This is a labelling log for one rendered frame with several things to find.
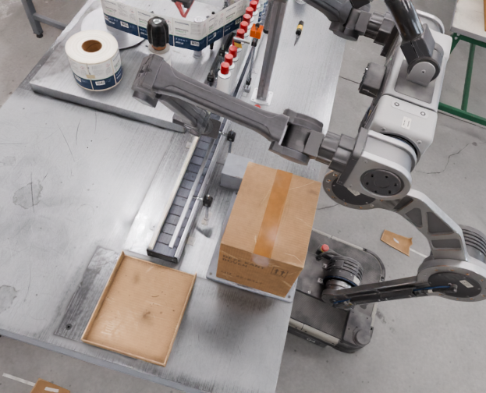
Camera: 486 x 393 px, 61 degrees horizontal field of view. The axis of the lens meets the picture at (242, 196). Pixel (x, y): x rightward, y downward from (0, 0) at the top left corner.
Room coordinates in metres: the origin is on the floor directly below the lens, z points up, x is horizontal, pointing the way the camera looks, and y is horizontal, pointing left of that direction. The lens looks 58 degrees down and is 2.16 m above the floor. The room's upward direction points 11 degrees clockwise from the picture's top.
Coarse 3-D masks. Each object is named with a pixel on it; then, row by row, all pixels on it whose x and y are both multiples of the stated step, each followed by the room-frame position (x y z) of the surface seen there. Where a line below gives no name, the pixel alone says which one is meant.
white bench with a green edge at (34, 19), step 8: (24, 0) 2.35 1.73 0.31; (24, 8) 2.35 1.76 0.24; (32, 8) 2.37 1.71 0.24; (32, 16) 2.35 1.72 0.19; (40, 16) 2.35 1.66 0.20; (32, 24) 2.35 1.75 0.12; (40, 24) 2.39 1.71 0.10; (48, 24) 2.33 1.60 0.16; (56, 24) 2.31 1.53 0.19; (64, 24) 2.32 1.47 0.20; (40, 32) 2.36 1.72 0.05
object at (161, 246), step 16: (240, 80) 1.38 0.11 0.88; (208, 144) 1.00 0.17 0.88; (192, 160) 0.91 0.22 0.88; (208, 160) 0.92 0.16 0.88; (192, 176) 0.83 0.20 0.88; (176, 208) 0.69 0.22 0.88; (192, 208) 0.70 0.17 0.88; (176, 224) 0.63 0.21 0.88; (160, 240) 0.56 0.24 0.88; (176, 240) 0.57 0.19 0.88
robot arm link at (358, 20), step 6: (354, 12) 1.11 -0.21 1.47; (360, 12) 1.10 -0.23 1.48; (366, 12) 1.10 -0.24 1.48; (348, 18) 1.10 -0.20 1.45; (354, 18) 1.10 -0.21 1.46; (360, 18) 1.09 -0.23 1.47; (366, 18) 1.09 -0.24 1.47; (348, 24) 1.09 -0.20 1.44; (354, 24) 1.09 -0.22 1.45; (360, 24) 1.08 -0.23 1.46; (366, 24) 1.08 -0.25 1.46; (354, 30) 1.08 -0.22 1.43; (360, 30) 1.07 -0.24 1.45
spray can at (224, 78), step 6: (222, 66) 1.22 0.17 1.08; (228, 66) 1.22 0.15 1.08; (222, 72) 1.21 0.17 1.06; (228, 72) 1.22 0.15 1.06; (222, 78) 1.20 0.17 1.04; (228, 78) 1.21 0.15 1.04; (222, 84) 1.20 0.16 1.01; (228, 84) 1.21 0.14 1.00; (222, 90) 1.20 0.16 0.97; (228, 90) 1.22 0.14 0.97
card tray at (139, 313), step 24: (120, 264) 0.46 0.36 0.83; (144, 264) 0.48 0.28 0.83; (120, 288) 0.38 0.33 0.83; (144, 288) 0.40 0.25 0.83; (168, 288) 0.42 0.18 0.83; (192, 288) 0.43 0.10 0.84; (96, 312) 0.29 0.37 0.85; (120, 312) 0.31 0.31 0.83; (144, 312) 0.32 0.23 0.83; (168, 312) 0.34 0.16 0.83; (96, 336) 0.22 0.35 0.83; (120, 336) 0.24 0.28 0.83; (144, 336) 0.25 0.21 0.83; (168, 336) 0.27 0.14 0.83; (144, 360) 0.18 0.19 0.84
